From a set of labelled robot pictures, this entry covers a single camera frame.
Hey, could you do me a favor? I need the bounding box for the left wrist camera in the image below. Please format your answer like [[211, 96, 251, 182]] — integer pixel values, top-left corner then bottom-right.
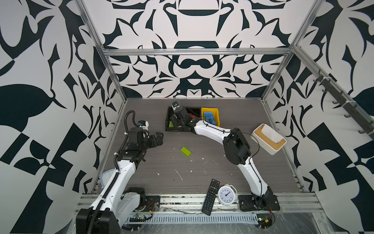
[[138, 120, 149, 134]]

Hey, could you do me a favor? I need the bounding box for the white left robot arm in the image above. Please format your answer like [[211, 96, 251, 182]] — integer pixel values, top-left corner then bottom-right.
[[76, 110, 164, 234]]

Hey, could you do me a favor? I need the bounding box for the black storage bin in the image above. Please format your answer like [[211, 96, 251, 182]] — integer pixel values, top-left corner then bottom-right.
[[165, 106, 183, 132], [186, 107, 201, 118]]

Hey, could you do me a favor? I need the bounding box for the white alarm clock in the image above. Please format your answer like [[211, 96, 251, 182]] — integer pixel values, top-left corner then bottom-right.
[[217, 184, 238, 206]]

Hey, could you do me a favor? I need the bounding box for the black middle storage bin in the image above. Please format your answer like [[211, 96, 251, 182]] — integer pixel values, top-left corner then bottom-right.
[[186, 107, 201, 118]]

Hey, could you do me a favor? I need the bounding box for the yellow storage bin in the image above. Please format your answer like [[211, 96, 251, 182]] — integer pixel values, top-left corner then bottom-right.
[[201, 107, 220, 127]]

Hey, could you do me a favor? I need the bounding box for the black left storage bin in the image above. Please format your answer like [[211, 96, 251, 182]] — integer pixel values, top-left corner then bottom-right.
[[165, 106, 183, 132]]

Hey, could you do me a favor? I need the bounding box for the wall hook rack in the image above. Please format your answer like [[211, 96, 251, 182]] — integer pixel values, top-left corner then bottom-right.
[[314, 69, 374, 141]]

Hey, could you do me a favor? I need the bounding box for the black remote control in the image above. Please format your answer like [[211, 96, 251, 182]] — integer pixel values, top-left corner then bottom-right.
[[202, 179, 220, 216]]

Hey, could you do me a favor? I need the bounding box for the white cable duct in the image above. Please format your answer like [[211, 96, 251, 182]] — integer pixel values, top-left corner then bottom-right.
[[125, 213, 258, 225]]

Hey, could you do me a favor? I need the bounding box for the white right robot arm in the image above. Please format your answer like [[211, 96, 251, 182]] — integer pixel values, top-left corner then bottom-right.
[[170, 102, 281, 212]]

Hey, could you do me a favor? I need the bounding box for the white tissue box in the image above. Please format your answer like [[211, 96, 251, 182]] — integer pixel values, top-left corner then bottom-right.
[[251, 123, 287, 155]]

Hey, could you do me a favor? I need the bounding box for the green square lego plate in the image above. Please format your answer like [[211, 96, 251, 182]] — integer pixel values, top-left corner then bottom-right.
[[180, 147, 192, 157]]

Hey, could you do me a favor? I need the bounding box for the blue lego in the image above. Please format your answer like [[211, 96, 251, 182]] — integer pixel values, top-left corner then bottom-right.
[[204, 112, 217, 125]]

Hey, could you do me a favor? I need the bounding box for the blue square clock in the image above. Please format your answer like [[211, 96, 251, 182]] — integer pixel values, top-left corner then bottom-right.
[[99, 169, 116, 189]]

